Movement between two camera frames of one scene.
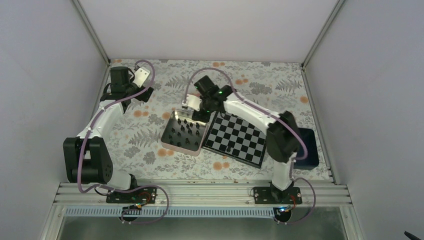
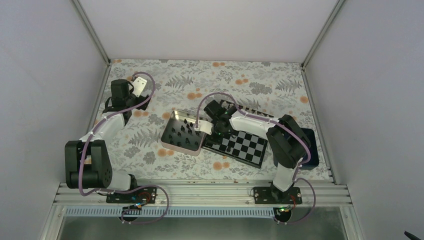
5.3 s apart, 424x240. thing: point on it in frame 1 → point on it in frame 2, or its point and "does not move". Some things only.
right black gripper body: (205, 117) → (218, 140)
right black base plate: (262, 195) does not move
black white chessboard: (234, 137) does not move
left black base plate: (144, 195) does not move
